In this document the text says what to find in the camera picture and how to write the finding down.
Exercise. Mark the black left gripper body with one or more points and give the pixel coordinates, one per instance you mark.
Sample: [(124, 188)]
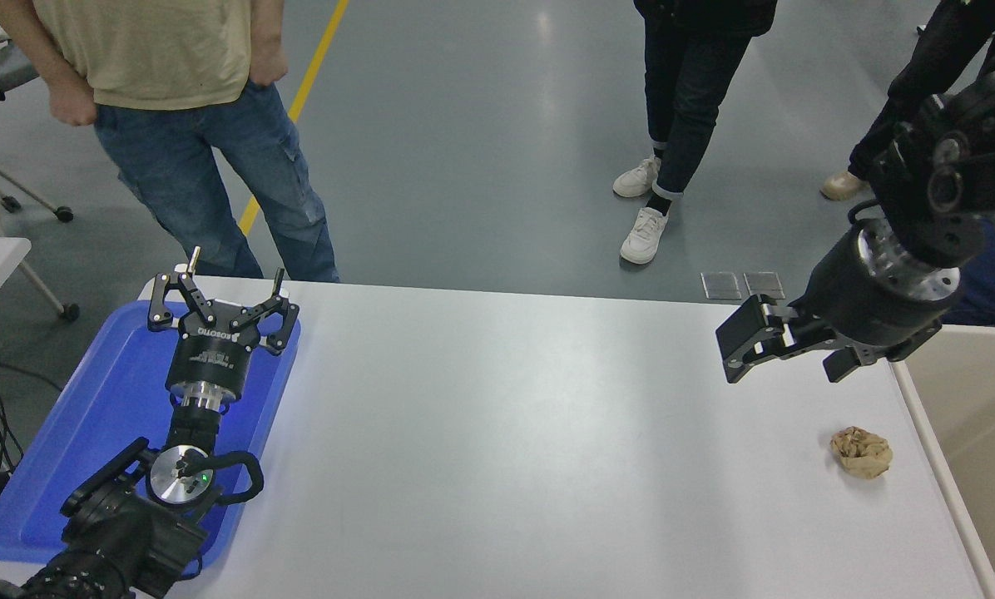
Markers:
[(213, 359)]

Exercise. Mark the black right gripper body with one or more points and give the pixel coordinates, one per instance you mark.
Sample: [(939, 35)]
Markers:
[(868, 312)]

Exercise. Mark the person's right forearm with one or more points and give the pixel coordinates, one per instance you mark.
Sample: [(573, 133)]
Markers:
[(33, 43)]

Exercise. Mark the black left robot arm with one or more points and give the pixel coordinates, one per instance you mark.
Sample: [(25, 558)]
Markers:
[(123, 537)]

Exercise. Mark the person's left forearm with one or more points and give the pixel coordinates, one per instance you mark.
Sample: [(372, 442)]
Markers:
[(266, 23)]

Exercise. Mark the silver floor outlet plate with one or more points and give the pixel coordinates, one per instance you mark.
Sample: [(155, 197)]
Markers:
[(764, 284), (720, 285)]

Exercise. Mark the person's right hand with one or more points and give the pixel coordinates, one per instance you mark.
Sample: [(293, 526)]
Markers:
[(71, 101)]

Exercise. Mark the person's left hand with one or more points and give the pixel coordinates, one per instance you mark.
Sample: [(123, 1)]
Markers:
[(269, 62)]

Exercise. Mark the crumpled tan paper ball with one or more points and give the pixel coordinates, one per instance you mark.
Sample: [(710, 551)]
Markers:
[(862, 453)]

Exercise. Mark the dark blue object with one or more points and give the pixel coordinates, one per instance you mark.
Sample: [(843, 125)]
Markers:
[(992, 291)]

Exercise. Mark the blue plastic tray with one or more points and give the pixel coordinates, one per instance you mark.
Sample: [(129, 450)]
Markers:
[(98, 416)]

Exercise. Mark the person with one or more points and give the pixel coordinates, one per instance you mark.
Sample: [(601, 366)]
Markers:
[(922, 75), (689, 100), (173, 150)]

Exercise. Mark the large pale bin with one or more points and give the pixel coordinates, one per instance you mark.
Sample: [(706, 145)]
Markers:
[(980, 449)]

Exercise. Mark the grey wheeled chair frame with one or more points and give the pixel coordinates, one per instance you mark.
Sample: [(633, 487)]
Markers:
[(23, 187)]

